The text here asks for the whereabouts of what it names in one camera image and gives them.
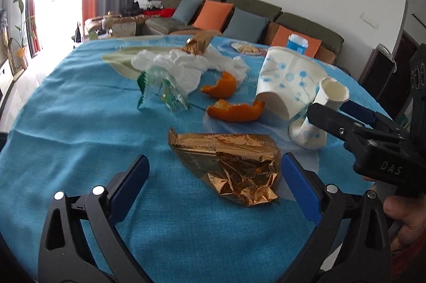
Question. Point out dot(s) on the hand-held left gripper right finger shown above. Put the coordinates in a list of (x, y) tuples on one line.
[(299, 190)]

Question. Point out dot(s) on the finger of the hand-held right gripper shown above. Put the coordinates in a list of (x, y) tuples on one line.
[(361, 113), (332, 121)]

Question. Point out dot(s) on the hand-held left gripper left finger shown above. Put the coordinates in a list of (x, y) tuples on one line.
[(133, 183)]

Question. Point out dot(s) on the small paper cup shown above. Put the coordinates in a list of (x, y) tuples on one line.
[(331, 93)]

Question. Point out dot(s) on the large gold foil wrapper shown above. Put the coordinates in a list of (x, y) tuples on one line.
[(233, 166)]

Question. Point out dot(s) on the person's right hand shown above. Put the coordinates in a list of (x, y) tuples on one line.
[(407, 219)]

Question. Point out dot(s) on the dark chair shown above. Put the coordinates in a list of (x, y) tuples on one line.
[(376, 77)]

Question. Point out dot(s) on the dark wooden door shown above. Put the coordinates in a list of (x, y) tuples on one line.
[(406, 70)]

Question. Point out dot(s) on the large crushed paper cup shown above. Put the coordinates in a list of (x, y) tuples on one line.
[(286, 77)]

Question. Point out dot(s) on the blue printed tablecloth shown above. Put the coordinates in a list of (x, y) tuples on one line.
[(83, 120)]

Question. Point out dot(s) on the blue cup with white lid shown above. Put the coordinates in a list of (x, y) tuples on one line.
[(297, 45)]

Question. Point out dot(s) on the long orange peel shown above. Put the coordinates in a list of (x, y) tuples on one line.
[(239, 114)]

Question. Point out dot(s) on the clear green plastic wrapper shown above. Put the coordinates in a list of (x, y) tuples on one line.
[(169, 93)]

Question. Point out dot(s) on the orange cushion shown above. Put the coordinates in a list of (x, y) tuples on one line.
[(281, 37), (213, 15)]

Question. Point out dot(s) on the olive green sofa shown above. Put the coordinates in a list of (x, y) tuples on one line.
[(299, 22)]

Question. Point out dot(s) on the small curled orange peel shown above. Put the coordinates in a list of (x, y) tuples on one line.
[(227, 85)]

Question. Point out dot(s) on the clear cracker packet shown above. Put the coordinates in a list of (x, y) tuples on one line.
[(248, 48)]

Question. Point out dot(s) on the grey-blue cushion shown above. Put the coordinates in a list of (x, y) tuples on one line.
[(246, 24), (186, 8)]

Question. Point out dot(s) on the small gold foil wrapper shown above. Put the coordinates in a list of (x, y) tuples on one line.
[(199, 42)]

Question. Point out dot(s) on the white television cabinet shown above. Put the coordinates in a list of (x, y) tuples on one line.
[(6, 77)]

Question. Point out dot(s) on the red clothing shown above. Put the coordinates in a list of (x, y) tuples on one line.
[(159, 13)]

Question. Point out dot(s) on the black clothing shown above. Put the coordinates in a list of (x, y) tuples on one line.
[(133, 9)]

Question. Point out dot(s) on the white clothing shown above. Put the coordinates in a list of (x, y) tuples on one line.
[(144, 2)]

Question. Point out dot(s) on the tall leafy plant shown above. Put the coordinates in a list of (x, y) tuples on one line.
[(21, 23)]

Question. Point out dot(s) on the narrow orange and grey curtain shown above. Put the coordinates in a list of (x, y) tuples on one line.
[(33, 3)]

